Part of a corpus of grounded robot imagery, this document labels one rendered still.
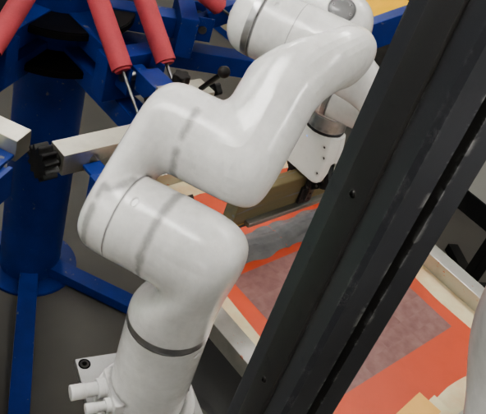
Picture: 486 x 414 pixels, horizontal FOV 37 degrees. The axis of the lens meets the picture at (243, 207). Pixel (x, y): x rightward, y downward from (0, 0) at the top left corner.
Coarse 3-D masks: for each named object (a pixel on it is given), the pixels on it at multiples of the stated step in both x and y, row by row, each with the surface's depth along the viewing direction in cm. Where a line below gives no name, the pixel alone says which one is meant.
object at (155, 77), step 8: (144, 72) 167; (152, 72) 168; (160, 72) 169; (136, 80) 168; (144, 80) 166; (152, 80) 165; (160, 80) 166; (168, 80) 167; (136, 88) 169; (144, 88) 166; (152, 88) 164; (144, 96) 167
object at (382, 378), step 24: (264, 264) 142; (288, 264) 144; (240, 288) 135; (264, 288) 137; (264, 312) 132; (384, 360) 131; (360, 384) 126; (384, 384) 127; (408, 384) 129; (336, 408) 120; (360, 408) 122; (384, 408) 123
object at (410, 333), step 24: (288, 216) 155; (408, 288) 148; (408, 312) 143; (432, 312) 145; (384, 336) 136; (408, 336) 138; (432, 336) 139; (456, 336) 141; (408, 360) 133; (432, 360) 135; (456, 360) 136; (432, 384) 130
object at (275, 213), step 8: (312, 200) 142; (280, 208) 137; (288, 208) 138; (296, 208) 139; (256, 216) 133; (264, 216) 134; (272, 216) 135; (280, 216) 137; (248, 224) 131; (256, 224) 133
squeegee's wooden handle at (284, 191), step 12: (276, 180) 132; (288, 180) 134; (300, 180) 136; (276, 192) 133; (288, 192) 136; (228, 204) 129; (264, 204) 133; (276, 204) 135; (288, 204) 139; (228, 216) 130; (240, 216) 130; (252, 216) 133
